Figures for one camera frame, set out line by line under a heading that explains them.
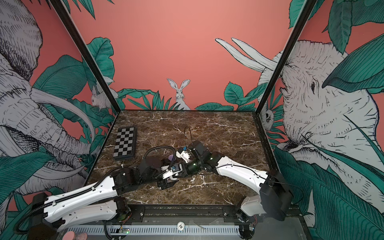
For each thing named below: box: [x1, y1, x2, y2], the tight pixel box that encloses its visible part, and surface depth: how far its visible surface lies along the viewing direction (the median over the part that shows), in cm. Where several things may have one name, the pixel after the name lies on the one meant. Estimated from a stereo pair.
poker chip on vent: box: [177, 221, 186, 231], surface depth 72 cm
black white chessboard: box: [113, 126, 138, 161], surface depth 98 cm
